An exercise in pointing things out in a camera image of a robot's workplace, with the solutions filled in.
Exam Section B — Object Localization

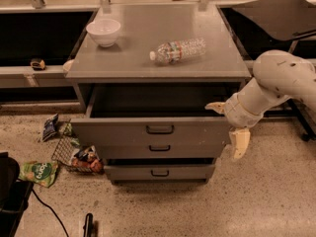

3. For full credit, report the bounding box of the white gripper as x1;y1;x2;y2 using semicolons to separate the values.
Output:
204;93;263;159

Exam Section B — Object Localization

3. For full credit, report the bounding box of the grey bottom drawer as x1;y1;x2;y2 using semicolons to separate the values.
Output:
104;158;215;182

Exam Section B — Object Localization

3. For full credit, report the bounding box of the grey top drawer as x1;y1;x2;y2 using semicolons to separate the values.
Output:
71;83;229;150

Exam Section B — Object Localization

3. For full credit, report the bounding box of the clear plastic water bottle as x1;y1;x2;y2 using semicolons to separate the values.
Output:
149;38;206;64

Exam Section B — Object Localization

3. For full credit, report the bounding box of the green chip bag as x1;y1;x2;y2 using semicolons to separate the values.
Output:
63;122;80;148

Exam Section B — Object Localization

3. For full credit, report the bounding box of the yellow tape measure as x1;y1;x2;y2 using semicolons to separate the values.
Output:
30;58;45;71

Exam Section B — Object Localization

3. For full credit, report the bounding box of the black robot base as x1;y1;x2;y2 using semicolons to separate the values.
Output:
0;152;33;237

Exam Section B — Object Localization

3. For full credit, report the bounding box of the blue snack bag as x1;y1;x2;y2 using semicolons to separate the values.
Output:
42;114;58;141

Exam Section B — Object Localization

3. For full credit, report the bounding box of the grey drawer cabinet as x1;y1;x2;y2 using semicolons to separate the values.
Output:
64;2;253;186

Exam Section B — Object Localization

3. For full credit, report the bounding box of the black cable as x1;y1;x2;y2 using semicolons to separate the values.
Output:
31;189;70;237

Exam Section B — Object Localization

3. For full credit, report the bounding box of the wire mesh basket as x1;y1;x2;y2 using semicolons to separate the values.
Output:
51;125;101;173

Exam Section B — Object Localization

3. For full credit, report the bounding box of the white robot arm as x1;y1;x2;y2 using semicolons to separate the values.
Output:
205;50;316;159

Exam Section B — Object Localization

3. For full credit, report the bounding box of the black handle object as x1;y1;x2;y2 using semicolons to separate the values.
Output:
83;213;93;237

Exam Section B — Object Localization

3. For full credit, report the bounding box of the grey drawer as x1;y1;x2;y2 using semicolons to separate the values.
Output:
104;158;215;182
71;83;229;150
96;144;224;159

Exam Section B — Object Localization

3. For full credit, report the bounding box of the grey middle drawer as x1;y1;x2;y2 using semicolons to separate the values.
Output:
96;144;224;159

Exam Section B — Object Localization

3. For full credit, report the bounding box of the red snack bag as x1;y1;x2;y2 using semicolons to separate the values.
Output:
71;158;103;173

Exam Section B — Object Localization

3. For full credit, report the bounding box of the green snack bag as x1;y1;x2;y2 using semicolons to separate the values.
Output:
19;161;58;188

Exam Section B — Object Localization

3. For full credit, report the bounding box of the white ceramic bowl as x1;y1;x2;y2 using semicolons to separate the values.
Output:
86;19;121;47

